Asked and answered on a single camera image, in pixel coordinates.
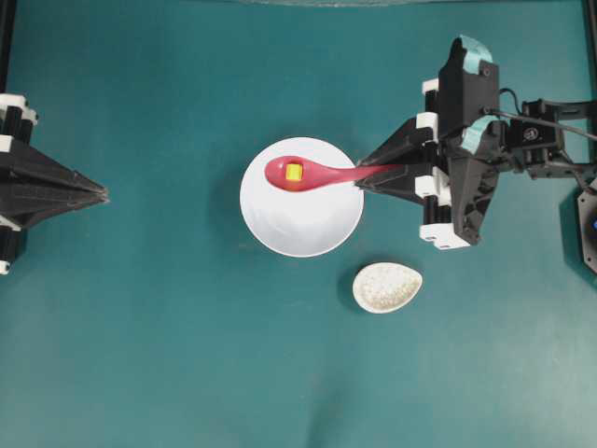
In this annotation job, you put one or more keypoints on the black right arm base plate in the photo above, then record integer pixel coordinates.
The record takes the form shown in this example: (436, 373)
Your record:
(586, 214)

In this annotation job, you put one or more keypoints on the beige crackle spoon rest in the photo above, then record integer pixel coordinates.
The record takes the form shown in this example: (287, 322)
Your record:
(384, 287)

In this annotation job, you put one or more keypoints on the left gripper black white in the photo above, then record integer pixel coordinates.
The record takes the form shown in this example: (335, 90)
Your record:
(24, 209)

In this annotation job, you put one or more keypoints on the yellow hexagonal prism block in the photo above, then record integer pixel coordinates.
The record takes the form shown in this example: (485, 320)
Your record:
(293, 172)

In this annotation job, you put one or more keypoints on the white round bowl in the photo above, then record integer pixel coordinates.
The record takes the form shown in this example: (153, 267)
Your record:
(300, 224)

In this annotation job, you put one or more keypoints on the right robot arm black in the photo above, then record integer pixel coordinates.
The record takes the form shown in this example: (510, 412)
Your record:
(532, 142)

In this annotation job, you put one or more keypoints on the red plastic spoon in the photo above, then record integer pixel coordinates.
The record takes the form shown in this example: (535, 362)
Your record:
(316, 175)

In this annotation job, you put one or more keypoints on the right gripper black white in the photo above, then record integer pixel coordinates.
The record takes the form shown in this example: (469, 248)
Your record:
(459, 119)

